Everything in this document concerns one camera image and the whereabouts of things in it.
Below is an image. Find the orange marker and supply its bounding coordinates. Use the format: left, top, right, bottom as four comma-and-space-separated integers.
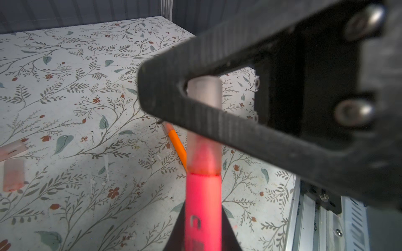
162, 122, 187, 172

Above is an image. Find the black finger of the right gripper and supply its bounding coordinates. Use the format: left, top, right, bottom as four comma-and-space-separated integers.
137, 1, 402, 210

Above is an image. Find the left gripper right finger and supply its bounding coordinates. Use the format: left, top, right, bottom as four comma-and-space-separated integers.
222, 206, 242, 251

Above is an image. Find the pink marker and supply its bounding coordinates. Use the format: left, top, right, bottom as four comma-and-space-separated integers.
184, 173, 222, 251

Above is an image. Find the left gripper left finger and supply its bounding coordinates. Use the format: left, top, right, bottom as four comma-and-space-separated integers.
163, 210, 185, 251

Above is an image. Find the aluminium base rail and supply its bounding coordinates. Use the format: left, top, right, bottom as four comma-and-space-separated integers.
284, 177, 371, 251

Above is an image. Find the clear pink pen cap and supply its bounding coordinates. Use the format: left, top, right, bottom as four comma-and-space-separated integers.
186, 76, 223, 176
0, 140, 27, 162
3, 159, 25, 192

